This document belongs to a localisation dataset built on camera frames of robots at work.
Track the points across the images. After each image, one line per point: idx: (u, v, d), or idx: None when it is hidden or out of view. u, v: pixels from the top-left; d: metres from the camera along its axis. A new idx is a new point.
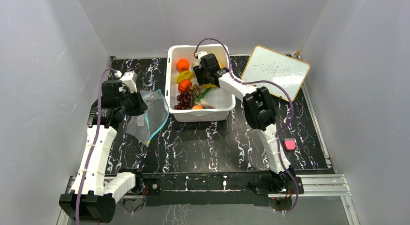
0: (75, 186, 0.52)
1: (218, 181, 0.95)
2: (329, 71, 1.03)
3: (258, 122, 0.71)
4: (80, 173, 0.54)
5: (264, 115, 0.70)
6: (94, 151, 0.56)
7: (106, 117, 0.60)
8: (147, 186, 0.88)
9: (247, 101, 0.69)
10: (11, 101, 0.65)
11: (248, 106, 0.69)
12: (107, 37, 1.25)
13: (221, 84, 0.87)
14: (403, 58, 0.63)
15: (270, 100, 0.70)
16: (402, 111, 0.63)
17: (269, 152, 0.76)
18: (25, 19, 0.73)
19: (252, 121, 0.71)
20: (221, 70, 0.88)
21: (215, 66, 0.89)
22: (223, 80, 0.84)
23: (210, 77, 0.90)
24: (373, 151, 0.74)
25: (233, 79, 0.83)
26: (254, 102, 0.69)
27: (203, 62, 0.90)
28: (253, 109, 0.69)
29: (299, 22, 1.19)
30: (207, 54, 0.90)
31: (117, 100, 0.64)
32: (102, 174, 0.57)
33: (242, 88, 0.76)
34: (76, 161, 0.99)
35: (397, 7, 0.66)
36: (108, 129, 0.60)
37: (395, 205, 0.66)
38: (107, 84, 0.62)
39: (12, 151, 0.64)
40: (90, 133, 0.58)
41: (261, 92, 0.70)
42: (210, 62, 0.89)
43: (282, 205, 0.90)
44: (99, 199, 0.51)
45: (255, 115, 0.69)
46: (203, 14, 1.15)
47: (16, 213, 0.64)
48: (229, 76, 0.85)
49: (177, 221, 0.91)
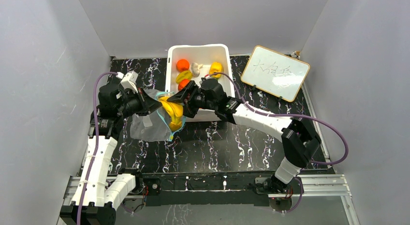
0: (76, 197, 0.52)
1: (218, 181, 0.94)
2: (329, 71, 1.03)
3: (308, 159, 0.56)
4: (82, 185, 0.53)
5: (311, 148, 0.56)
6: (95, 162, 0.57)
7: (107, 128, 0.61)
8: (147, 186, 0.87)
9: (289, 138, 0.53)
10: (11, 101, 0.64)
11: (291, 145, 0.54)
12: (107, 37, 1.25)
13: (236, 120, 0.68)
14: (403, 58, 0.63)
15: (311, 128, 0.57)
16: (402, 111, 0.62)
17: (293, 173, 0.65)
18: (25, 19, 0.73)
19: (298, 161, 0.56)
20: (231, 102, 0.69)
21: (223, 97, 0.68)
22: (241, 115, 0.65)
23: (219, 113, 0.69)
24: (373, 151, 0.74)
25: (253, 111, 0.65)
26: (296, 138, 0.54)
27: (207, 93, 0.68)
28: (299, 145, 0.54)
29: (299, 22, 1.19)
30: (213, 82, 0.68)
31: (116, 109, 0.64)
32: (102, 185, 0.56)
33: (273, 122, 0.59)
34: (76, 162, 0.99)
35: (397, 7, 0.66)
36: (109, 139, 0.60)
37: (396, 206, 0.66)
38: (104, 95, 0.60)
39: (12, 150, 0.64)
40: (90, 143, 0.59)
41: (300, 120, 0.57)
42: (218, 94, 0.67)
43: (282, 205, 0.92)
44: (100, 210, 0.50)
45: (301, 153, 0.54)
46: (204, 14, 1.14)
47: (17, 212, 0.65)
48: (245, 107, 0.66)
49: (177, 221, 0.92)
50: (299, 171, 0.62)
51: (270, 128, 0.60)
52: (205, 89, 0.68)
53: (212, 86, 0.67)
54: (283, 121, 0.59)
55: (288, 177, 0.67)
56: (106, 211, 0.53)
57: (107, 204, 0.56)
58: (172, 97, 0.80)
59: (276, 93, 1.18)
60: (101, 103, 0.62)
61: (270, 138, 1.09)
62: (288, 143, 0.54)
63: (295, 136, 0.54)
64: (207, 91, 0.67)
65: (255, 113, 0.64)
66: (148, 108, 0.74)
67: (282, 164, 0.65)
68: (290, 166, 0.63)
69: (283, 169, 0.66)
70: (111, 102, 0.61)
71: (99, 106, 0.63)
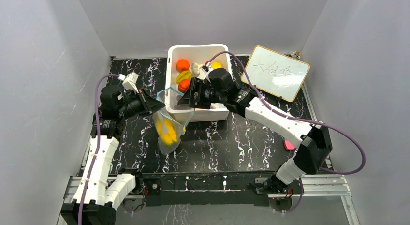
0: (77, 195, 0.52)
1: (219, 181, 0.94)
2: (329, 71, 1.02)
3: (317, 166, 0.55)
4: (83, 183, 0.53)
5: (322, 157, 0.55)
6: (96, 161, 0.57)
7: (108, 128, 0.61)
8: (147, 186, 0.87)
9: (308, 147, 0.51)
10: (11, 101, 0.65)
11: (308, 153, 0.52)
12: (107, 37, 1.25)
13: (247, 114, 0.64)
14: (403, 58, 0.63)
15: (327, 136, 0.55)
16: (402, 112, 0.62)
17: (296, 175, 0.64)
18: (25, 19, 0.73)
19: (308, 168, 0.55)
20: (242, 92, 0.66)
21: (233, 88, 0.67)
22: (255, 111, 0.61)
23: (228, 104, 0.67)
24: (373, 151, 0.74)
25: (270, 109, 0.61)
26: (314, 146, 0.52)
27: (215, 83, 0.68)
28: (314, 154, 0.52)
29: (299, 22, 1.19)
30: (220, 72, 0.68)
31: (117, 110, 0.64)
32: (103, 184, 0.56)
33: (291, 127, 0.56)
34: (76, 162, 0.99)
35: (397, 7, 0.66)
36: (110, 139, 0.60)
37: (396, 206, 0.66)
38: (105, 96, 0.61)
39: (12, 150, 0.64)
40: (92, 142, 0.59)
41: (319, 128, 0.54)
42: (226, 83, 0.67)
43: (282, 205, 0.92)
44: (100, 209, 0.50)
45: (314, 160, 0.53)
46: (204, 14, 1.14)
47: (17, 212, 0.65)
48: (261, 103, 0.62)
49: (177, 221, 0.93)
50: (303, 174, 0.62)
51: (288, 132, 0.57)
52: (212, 78, 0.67)
53: (220, 75, 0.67)
54: (302, 127, 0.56)
55: (290, 179, 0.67)
56: (107, 210, 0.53)
57: (107, 204, 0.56)
58: (181, 101, 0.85)
59: (276, 93, 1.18)
60: (102, 104, 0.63)
61: (270, 139, 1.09)
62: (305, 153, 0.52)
63: (313, 144, 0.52)
64: (214, 81, 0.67)
65: (271, 112, 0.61)
66: (150, 109, 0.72)
67: (286, 165, 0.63)
68: (295, 170, 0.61)
69: (286, 171, 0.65)
70: (113, 104, 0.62)
71: (101, 107, 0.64)
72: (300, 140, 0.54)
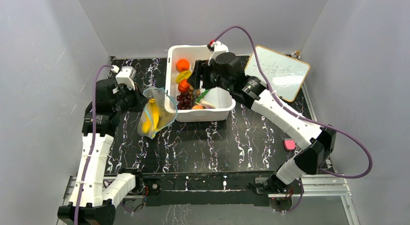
0: (73, 197, 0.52)
1: (218, 181, 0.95)
2: (329, 71, 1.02)
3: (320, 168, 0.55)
4: (78, 185, 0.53)
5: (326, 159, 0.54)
6: (90, 162, 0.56)
7: (101, 124, 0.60)
8: (147, 186, 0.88)
9: (316, 152, 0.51)
10: (11, 100, 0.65)
11: (314, 157, 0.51)
12: (107, 37, 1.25)
13: (255, 108, 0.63)
14: (403, 58, 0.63)
15: (334, 140, 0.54)
16: (402, 112, 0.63)
17: (296, 175, 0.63)
18: (25, 19, 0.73)
19: (310, 169, 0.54)
20: (249, 81, 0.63)
21: (241, 77, 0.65)
22: (264, 106, 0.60)
23: (234, 93, 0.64)
24: (373, 151, 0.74)
25: (280, 105, 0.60)
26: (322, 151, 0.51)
27: (223, 68, 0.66)
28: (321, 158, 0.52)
29: (299, 22, 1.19)
30: (230, 57, 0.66)
31: (112, 104, 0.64)
32: (99, 184, 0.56)
33: (301, 127, 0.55)
34: (76, 161, 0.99)
35: (397, 7, 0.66)
36: (103, 137, 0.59)
37: (396, 207, 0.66)
38: (102, 88, 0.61)
39: (12, 150, 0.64)
40: (85, 142, 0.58)
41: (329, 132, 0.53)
42: (235, 70, 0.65)
43: (282, 205, 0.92)
44: (98, 210, 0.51)
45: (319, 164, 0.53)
46: (204, 14, 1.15)
47: (17, 212, 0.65)
48: (271, 97, 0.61)
49: (177, 221, 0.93)
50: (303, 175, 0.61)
51: (296, 132, 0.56)
52: (220, 62, 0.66)
53: (229, 60, 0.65)
54: (312, 128, 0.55)
55: (290, 179, 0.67)
56: (105, 209, 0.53)
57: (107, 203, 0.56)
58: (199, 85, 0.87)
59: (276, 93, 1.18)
60: (96, 98, 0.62)
61: (270, 138, 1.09)
62: (311, 155, 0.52)
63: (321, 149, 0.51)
64: (223, 65, 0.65)
65: (282, 109, 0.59)
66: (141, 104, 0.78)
67: (287, 166, 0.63)
68: (296, 171, 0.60)
69: (286, 171, 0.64)
70: (108, 97, 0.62)
71: None
72: (309, 143, 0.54)
